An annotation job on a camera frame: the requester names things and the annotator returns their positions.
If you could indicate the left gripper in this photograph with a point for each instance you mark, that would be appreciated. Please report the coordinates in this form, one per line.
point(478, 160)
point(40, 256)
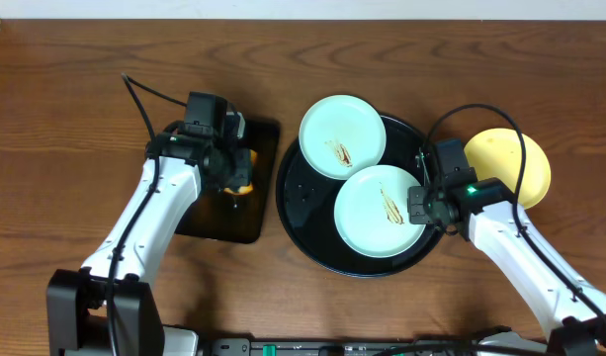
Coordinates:
point(239, 168)

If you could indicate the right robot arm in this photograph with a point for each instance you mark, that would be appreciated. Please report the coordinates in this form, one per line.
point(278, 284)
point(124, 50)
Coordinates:
point(570, 311)

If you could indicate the black rectangular tray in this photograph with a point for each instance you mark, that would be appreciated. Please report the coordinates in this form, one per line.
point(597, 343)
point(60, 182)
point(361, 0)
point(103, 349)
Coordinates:
point(237, 218)

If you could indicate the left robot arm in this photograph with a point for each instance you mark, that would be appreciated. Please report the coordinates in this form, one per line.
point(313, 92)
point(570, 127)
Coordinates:
point(107, 306)

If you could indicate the light blue plate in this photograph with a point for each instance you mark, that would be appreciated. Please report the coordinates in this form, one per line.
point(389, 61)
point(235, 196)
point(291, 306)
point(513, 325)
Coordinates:
point(371, 212)
point(340, 135)

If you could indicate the yellow plate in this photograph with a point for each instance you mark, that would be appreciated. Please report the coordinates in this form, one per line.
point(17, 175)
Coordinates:
point(496, 153)

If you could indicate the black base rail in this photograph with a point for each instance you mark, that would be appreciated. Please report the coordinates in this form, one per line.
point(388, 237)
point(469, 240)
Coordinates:
point(281, 347)

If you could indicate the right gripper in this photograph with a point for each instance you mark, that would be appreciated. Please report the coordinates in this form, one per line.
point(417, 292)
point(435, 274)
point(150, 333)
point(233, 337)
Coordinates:
point(418, 206)

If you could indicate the round black tray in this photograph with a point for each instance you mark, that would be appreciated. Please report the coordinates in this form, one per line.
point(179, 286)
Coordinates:
point(305, 201)

